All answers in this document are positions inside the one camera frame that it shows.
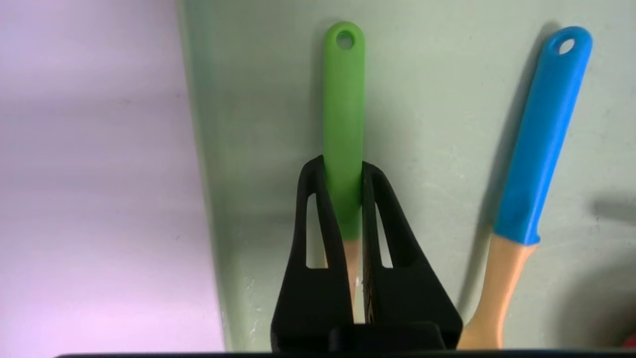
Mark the red peach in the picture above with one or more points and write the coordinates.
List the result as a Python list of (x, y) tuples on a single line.
[(628, 342)]

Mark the light green plastic tray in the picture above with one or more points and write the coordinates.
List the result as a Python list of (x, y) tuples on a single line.
[(437, 124)]

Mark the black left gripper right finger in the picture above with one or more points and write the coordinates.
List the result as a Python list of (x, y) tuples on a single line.
[(407, 298)]

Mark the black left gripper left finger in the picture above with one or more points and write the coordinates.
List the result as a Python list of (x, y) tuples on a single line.
[(318, 298)]

